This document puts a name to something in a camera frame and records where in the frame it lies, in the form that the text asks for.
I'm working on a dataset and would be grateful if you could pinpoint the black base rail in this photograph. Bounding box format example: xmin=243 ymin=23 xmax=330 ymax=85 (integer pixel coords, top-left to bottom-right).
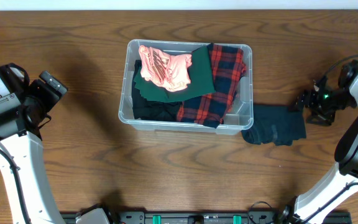
xmin=60 ymin=210 xmax=353 ymax=224

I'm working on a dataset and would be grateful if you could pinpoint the green t-shirt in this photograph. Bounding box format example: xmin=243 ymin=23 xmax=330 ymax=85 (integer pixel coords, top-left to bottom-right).
xmin=135 ymin=47 xmax=215 ymax=103

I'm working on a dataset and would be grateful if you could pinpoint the clear plastic storage bin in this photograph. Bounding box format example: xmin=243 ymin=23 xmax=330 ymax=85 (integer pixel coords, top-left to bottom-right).
xmin=118 ymin=39 xmax=254 ymax=135

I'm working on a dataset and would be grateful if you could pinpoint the red navy plaid garment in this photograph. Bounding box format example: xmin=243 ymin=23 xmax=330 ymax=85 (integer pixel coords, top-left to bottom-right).
xmin=177 ymin=44 xmax=246 ymax=128

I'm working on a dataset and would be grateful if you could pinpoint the black garment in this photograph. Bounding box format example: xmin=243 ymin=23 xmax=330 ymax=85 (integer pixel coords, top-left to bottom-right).
xmin=132 ymin=60 xmax=181 ymax=122

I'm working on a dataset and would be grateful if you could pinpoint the dark teal garment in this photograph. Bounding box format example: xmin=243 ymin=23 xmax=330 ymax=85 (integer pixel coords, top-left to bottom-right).
xmin=241 ymin=105 xmax=306 ymax=146

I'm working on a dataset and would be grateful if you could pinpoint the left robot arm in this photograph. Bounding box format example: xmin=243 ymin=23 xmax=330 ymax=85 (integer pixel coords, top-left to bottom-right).
xmin=0 ymin=63 xmax=113 ymax=223

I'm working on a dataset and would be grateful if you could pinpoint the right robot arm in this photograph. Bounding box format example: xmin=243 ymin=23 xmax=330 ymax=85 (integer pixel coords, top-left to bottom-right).
xmin=276 ymin=55 xmax=358 ymax=223

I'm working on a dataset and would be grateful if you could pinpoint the pink printed t-shirt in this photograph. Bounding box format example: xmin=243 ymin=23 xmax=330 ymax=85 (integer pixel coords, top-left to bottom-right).
xmin=139 ymin=45 xmax=192 ymax=92

